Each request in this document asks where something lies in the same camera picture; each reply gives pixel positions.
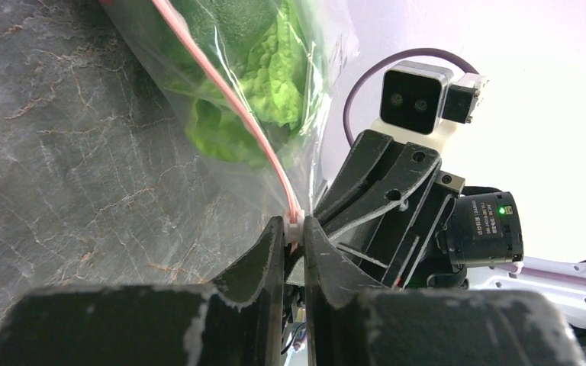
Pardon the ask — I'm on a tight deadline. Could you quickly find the fake napa cabbage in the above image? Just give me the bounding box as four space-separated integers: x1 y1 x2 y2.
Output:
155 1 328 169

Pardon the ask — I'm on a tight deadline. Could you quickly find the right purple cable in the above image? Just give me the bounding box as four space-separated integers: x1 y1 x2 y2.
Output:
342 47 480 149

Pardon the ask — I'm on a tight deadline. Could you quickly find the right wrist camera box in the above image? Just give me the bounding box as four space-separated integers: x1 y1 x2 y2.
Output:
371 60 488 153

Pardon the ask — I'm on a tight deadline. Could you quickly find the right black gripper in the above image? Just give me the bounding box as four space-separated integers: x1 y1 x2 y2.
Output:
314 130 465 289

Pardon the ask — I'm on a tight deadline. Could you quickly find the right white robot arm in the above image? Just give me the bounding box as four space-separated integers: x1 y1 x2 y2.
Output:
314 130 586 346

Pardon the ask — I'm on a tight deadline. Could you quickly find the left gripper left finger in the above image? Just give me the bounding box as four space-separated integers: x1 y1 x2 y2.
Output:
0 217 285 365

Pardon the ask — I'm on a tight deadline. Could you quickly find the clear zip top bag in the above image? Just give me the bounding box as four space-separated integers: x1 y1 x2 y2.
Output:
103 1 359 236

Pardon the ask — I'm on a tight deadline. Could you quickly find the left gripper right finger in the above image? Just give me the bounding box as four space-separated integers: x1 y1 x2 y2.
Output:
303 217 586 365

